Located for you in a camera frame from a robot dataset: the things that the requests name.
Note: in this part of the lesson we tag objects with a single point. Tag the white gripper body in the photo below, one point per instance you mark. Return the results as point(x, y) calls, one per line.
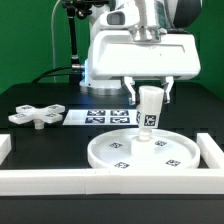
point(114, 54)

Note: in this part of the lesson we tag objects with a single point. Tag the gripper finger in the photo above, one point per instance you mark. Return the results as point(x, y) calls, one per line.
point(167, 84)
point(128, 83)

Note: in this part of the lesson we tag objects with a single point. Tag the white round table top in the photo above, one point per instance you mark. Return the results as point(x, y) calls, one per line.
point(125, 149)

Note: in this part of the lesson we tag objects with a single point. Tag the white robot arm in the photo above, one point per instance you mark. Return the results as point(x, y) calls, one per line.
point(140, 40)

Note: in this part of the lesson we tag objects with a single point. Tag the white marker sheet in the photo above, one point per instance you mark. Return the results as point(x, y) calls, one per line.
point(120, 117)

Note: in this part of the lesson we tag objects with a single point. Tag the white cross-shaped table base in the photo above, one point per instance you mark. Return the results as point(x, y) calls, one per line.
point(40, 116)

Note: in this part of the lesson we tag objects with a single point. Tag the white U-shaped fence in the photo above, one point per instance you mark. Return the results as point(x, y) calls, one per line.
point(208, 180)

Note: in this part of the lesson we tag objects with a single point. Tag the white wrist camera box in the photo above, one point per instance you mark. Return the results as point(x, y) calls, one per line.
point(123, 19)

